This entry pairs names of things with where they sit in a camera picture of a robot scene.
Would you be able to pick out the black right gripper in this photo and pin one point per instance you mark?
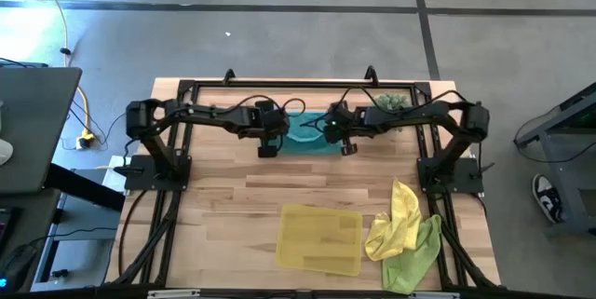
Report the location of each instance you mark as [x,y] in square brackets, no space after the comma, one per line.
[337,126]

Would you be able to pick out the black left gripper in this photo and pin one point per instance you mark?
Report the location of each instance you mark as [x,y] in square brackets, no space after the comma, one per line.
[272,124]

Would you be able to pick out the teal microfiber towel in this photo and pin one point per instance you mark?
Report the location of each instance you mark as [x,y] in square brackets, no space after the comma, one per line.
[307,143]

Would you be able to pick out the yellow translucent plastic basket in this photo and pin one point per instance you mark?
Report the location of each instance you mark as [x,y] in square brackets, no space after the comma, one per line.
[319,238]

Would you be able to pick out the yellow microfiber towel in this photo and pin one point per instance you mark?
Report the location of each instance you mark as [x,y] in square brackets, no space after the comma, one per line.
[396,224]

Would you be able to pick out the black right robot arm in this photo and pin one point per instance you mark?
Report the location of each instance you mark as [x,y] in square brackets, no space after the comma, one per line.
[419,115]

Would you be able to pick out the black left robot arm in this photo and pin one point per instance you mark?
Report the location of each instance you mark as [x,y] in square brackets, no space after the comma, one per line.
[205,119]

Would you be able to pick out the green microfiber towel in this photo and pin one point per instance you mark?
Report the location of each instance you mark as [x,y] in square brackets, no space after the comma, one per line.
[414,262]

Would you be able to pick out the potted green succulent plant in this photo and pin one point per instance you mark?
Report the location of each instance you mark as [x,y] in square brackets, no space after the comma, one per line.
[391,101]

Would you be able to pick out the yellow power strip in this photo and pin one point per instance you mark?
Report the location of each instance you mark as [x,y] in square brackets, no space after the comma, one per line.
[85,139]

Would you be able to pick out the black desk crossbar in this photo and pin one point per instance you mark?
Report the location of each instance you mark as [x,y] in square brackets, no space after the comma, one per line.
[84,189]

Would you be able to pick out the grey low cabinet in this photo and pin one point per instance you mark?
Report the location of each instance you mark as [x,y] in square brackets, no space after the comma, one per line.
[88,224]

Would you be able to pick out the person's shoe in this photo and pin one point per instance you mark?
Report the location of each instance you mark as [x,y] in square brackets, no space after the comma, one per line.
[547,199]

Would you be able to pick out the grey metal cart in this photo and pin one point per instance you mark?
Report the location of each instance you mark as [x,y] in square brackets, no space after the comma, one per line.
[559,150]

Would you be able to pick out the dark grey desk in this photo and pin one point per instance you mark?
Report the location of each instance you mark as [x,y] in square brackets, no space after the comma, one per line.
[37,122]

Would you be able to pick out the white computer mouse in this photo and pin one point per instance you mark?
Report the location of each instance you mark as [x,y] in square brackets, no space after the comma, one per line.
[4,152]

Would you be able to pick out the black computer mouse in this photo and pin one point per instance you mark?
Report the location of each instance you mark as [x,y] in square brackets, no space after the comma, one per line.
[16,262]

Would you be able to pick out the black aluminium table frame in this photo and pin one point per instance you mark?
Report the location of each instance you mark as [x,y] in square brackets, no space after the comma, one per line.
[302,84]

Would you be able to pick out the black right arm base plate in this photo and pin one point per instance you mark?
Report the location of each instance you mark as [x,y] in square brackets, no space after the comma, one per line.
[465,182]

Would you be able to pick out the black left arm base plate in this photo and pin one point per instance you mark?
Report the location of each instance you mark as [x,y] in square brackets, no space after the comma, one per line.
[139,180]

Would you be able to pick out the silver metal bracket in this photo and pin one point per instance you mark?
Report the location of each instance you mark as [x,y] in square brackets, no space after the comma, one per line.
[172,294]
[433,295]

